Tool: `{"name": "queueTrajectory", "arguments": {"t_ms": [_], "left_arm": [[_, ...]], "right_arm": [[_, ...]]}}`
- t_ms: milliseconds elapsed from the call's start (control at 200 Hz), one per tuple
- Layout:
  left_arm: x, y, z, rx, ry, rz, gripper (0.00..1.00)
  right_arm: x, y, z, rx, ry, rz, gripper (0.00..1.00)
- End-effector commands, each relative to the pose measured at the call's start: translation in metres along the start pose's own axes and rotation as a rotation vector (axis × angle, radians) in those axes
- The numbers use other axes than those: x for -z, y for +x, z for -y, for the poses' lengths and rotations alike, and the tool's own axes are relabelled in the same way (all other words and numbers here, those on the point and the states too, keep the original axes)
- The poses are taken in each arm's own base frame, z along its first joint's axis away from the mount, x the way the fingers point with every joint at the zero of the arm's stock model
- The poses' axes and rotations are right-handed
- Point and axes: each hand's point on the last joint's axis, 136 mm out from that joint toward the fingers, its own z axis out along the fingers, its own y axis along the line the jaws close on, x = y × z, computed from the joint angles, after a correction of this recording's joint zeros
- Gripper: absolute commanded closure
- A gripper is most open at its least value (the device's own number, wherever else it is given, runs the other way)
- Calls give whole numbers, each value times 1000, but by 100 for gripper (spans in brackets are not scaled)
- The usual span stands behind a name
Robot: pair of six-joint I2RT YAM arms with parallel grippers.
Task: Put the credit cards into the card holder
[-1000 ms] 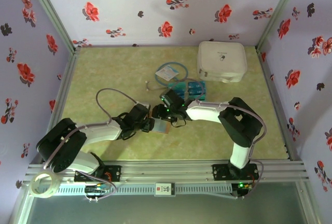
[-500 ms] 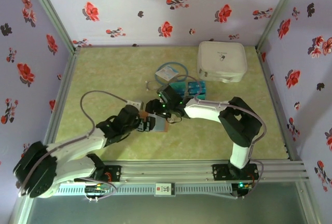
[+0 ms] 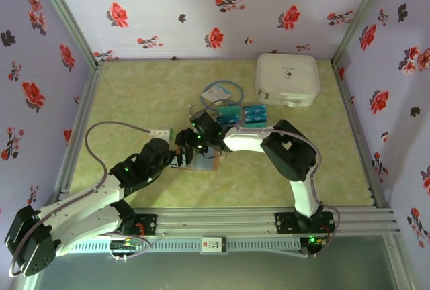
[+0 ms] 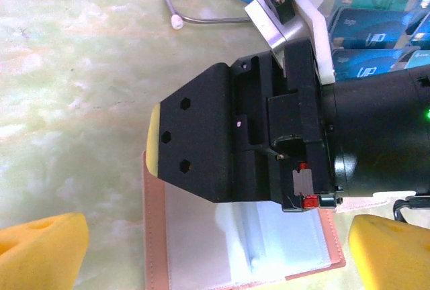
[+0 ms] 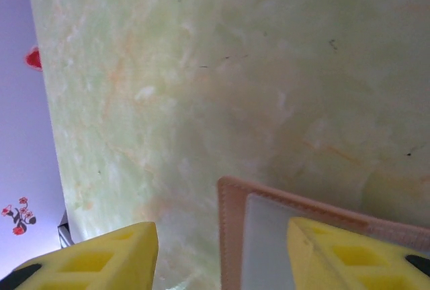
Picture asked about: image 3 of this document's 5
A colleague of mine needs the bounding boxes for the blue cord ring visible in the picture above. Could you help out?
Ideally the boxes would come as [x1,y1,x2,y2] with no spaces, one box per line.
[200,80,245,107]

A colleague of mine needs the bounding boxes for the aluminium side rail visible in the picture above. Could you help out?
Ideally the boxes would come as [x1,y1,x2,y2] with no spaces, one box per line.
[53,61,105,203]
[332,62,393,209]

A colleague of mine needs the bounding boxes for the small circuit board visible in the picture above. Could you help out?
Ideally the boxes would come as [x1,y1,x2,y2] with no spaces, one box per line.
[304,235,329,248]
[109,238,144,252]

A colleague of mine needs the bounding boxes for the white slotted cable duct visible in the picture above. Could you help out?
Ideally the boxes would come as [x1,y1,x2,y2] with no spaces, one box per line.
[72,238,302,253]

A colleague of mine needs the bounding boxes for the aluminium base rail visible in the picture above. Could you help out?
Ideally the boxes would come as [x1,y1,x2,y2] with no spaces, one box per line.
[50,205,402,239]

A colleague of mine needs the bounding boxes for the thin grey cord white ends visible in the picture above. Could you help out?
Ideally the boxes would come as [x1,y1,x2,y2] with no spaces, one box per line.
[187,101,216,113]

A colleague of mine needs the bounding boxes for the white red label card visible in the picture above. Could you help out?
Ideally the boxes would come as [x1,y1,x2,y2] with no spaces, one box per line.
[200,235,228,255]

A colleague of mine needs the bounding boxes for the white zip pouch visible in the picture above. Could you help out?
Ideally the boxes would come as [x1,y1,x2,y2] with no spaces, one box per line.
[254,52,320,107]

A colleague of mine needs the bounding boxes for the white blue paper packet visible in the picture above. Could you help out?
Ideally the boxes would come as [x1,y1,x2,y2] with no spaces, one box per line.
[200,83,232,103]

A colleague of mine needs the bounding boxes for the brown card holder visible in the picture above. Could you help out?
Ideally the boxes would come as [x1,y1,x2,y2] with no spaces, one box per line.
[169,145,228,173]

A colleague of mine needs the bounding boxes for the aluminium corner post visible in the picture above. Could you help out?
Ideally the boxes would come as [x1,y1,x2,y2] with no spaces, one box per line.
[30,0,105,69]
[330,0,393,69]

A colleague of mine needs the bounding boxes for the grey left arm cable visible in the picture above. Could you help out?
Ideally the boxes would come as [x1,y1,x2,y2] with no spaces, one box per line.
[8,120,154,277]

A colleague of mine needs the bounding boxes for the aluminium frame leg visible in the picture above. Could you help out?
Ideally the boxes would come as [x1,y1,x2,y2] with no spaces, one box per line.
[11,275,41,290]
[382,235,417,290]

